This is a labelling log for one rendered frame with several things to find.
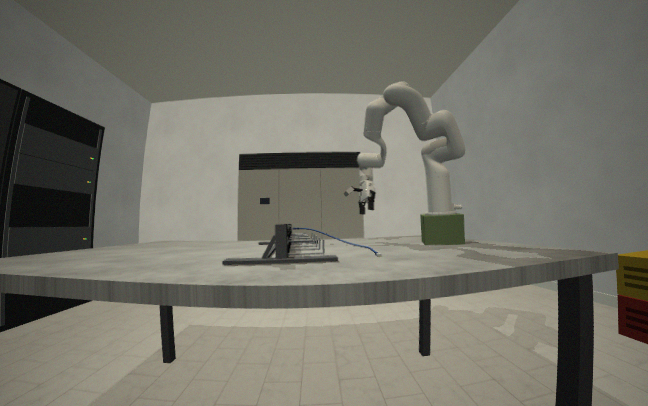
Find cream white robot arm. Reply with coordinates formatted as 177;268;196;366
357;81;465;215

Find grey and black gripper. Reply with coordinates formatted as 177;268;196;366
358;180;376;215

